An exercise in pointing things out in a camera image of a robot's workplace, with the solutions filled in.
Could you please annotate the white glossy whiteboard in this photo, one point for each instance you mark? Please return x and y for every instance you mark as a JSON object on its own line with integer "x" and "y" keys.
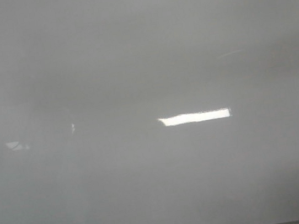
{"x": 149, "y": 111}

